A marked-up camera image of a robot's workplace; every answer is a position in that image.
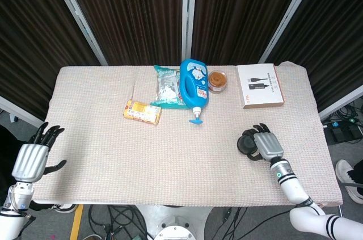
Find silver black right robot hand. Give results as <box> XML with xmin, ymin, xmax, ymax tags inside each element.
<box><xmin>241</xmin><ymin>123</ymin><xmax>285</xmax><ymax>163</ymax></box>

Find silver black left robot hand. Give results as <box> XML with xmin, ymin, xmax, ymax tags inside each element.
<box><xmin>11</xmin><ymin>121</ymin><xmax>67</xmax><ymax>183</ymax></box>

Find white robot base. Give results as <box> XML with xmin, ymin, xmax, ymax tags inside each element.
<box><xmin>133</xmin><ymin>204</ymin><xmax>214</xmax><ymax>240</ymax></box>

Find black white sneaker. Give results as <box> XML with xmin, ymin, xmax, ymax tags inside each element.
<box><xmin>52</xmin><ymin>203</ymin><xmax>78</xmax><ymax>214</ymax></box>
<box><xmin>335</xmin><ymin>159</ymin><xmax>363</xmax><ymax>204</ymax></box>

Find black power strip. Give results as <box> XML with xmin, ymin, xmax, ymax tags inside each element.
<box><xmin>323</xmin><ymin>121</ymin><xmax>363</xmax><ymax>145</ymax></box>

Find yellow floor tape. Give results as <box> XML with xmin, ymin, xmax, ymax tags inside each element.
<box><xmin>69</xmin><ymin>204</ymin><xmax>85</xmax><ymax>240</ymax></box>

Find clear jar brown contents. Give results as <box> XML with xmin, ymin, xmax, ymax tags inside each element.
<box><xmin>207</xmin><ymin>70</ymin><xmax>229</xmax><ymax>94</ymax></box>

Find beige waffle tablecloth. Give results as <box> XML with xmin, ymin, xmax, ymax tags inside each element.
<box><xmin>32</xmin><ymin>62</ymin><xmax>344</xmax><ymax>207</ymax></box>

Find blue detergent pump bottle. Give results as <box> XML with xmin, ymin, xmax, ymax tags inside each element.
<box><xmin>179</xmin><ymin>58</ymin><xmax>211</xmax><ymax>125</ymax></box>

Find teal snack bag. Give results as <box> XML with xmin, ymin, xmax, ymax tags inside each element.
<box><xmin>150</xmin><ymin>64</ymin><xmax>188</xmax><ymax>110</ymax></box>

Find yellow snack box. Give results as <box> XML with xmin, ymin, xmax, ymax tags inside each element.
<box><xmin>122</xmin><ymin>99</ymin><xmax>163</xmax><ymax>126</ymax></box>

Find dark brown partition panel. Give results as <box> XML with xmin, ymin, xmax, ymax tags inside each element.
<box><xmin>0</xmin><ymin>0</ymin><xmax>100</xmax><ymax>120</ymax></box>
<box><xmin>265</xmin><ymin>0</ymin><xmax>363</xmax><ymax>112</ymax></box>
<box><xmin>191</xmin><ymin>0</ymin><xmax>310</xmax><ymax>67</ymax></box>
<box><xmin>60</xmin><ymin>0</ymin><xmax>188</xmax><ymax>67</ymax></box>

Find white cable product box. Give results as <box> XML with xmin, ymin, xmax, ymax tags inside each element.
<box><xmin>235</xmin><ymin>63</ymin><xmax>285</xmax><ymax>111</ymax></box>

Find black floor cable bundle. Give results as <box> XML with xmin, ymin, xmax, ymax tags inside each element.
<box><xmin>87</xmin><ymin>205</ymin><xmax>149</xmax><ymax>240</ymax></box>
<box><xmin>206</xmin><ymin>207</ymin><xmax>293</xmax><ymax>240</ymax></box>

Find white partition frame post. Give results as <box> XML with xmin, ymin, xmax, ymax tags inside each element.
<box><xmin>258</xmin><ymin>0</ymin><xmax>323</xmax><ymax>65</ymax></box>
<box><xmin>45</xmin><ymin>0</ymin><xmax>109</xmax><ymax>67</ymax></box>
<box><xmin>181</xmin><ymin>0</ymin><xmax>198</xmax><ymax>66</ymax></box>

